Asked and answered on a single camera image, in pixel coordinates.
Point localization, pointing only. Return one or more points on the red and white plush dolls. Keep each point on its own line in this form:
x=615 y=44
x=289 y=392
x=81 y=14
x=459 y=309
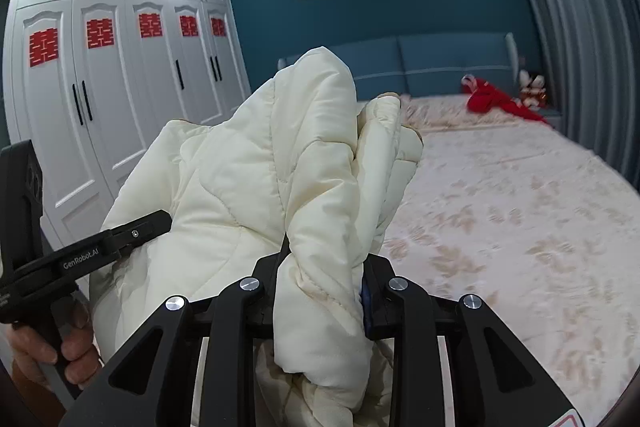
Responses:
x=531 y=89

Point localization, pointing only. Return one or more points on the blue upholstered headboard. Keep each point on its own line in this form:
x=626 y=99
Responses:
x=440 y=52

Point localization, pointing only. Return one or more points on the red paper door decoration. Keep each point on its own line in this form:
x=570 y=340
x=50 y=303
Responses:
x=45 y=48
x=150 y=26
x=189 y=26
x=101 y=33
x=218 y=27

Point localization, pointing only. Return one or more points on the pink floral pillow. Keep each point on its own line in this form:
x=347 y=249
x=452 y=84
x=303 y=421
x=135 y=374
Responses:
x=440 y=109

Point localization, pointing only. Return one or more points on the grey curtain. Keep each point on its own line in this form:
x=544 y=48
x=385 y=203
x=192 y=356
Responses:
x=575 y=32

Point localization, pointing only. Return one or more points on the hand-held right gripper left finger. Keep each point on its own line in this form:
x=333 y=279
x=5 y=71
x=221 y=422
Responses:
x=265 y=302

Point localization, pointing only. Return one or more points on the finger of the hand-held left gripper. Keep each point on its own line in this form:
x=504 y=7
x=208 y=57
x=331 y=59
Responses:
x=142 y=227

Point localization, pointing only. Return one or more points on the white wardrobe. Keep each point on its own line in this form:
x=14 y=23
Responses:
x=125 y=107

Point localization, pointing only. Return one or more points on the blue bedside table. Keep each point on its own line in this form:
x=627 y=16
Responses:
x=555 y=117

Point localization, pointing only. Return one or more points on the cream padded jacket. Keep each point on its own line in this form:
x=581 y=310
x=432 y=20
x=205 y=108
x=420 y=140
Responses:
x=250 y=167

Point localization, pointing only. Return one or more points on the person's left hand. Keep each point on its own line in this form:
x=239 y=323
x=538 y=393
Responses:
x=82 y=342

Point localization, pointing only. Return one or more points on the red cloth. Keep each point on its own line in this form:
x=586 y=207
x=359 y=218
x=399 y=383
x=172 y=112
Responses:
x=495 y=99

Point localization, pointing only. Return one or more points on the pink floral bedspread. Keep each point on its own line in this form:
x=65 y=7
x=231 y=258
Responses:
x=500 y=232

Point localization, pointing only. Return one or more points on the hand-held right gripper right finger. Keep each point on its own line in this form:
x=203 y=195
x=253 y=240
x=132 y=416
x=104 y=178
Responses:
x=366 y=312

